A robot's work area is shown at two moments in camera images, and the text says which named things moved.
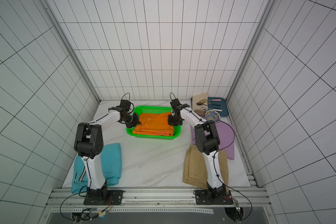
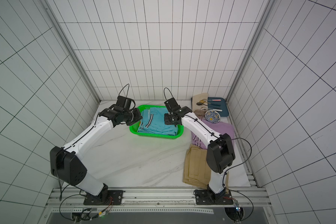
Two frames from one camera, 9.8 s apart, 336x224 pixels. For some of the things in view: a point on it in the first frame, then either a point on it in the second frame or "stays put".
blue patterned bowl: (212, 115) stays put
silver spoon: (205, 108) stays put
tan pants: (195, 171) stays put
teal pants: (111, 157) → (152, 120)
